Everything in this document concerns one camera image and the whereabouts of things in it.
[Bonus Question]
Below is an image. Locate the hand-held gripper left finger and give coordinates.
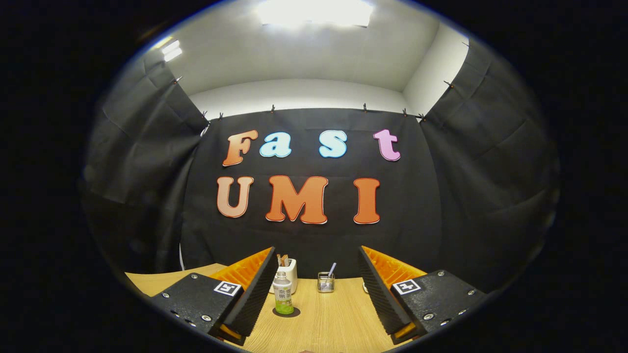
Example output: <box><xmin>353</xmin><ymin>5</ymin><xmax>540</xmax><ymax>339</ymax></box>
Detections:
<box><xmin>150</xmin><ymin>247</ymin><xmax>279</xmax><ymax>346</ymax></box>

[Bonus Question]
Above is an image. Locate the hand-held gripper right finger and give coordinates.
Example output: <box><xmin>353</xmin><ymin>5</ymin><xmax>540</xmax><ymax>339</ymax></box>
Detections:
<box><xmin>358</xmin><ymin>245</ymin><xmax>487</xmax><ymax>345</ymax></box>

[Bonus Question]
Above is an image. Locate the clear juice bottle green label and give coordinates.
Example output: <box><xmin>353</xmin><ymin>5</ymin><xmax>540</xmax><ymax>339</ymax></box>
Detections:
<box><xmin>272</xmin><ymin>271</ymin><xmax>294</xmax><ymax>315</ymax></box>

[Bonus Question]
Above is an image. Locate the white toaster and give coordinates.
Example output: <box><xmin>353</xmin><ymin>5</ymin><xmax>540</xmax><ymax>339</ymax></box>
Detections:
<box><xmin>269</xmin><ymin>258</ymin><xmax>298</xmax><ymax>295</ymax></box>

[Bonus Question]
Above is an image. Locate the wooden table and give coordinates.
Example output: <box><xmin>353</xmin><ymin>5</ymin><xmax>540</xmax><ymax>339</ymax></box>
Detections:
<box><xmin>125</xmin><ymin>263</ymin><xmax>427</xmax><ymax>353</ymax></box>

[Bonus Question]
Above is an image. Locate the black backdrop cloth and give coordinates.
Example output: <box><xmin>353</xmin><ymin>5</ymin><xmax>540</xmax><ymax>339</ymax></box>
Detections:
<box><xmin>81</xmin><ymin>42</ymin><xmax>561</xmax><ymax>295</ymax></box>

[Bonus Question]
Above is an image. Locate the small ceiling light panel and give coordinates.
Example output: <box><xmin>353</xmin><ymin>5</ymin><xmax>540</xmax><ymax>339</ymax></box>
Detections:
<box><xmin>161</xmin><ymin>39</ymin><xmax>183</xmax><ymax>62</ymax></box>

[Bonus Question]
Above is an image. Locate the large ceiling light panel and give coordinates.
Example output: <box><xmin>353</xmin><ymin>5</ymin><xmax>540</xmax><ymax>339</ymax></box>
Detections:
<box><xmin>255</xmin><ymin>0</ymin><xmax>374</xmax><ymax>27</ymax></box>

